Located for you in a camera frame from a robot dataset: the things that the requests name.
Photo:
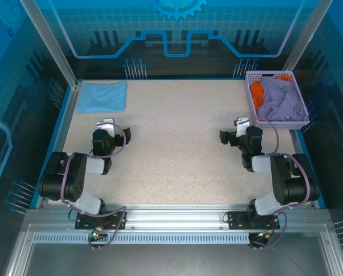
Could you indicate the purple printed t-shirt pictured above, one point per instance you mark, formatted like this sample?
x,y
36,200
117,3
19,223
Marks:
x,y
283,100

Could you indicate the lavender plastic basket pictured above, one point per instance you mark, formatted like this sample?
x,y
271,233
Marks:
x,y
274,125

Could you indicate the light blue folded t-shirt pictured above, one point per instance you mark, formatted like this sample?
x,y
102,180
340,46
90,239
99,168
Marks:
x,y
102,96

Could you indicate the orange t-shirt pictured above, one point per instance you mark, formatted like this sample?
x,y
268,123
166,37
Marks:
x,y
257,92

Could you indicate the small connector with green light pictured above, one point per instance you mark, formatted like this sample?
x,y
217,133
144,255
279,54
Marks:
x,y
96,232
265,235

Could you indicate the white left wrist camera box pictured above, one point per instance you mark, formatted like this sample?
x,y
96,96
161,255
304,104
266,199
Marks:
x,y
106,125

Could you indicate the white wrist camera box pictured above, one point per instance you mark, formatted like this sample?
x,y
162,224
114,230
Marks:
x,y
242,125
106,125

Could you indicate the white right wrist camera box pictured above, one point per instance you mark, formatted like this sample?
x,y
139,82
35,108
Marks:
x,y
242,125

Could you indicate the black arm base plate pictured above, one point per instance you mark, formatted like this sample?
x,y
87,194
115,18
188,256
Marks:
x,y
237,220
116,220

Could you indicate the aluminium front rail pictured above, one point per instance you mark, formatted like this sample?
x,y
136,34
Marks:
x,y
174,215

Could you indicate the aluminium frame post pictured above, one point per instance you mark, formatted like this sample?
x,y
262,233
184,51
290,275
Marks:
x,y
307,37
53,46

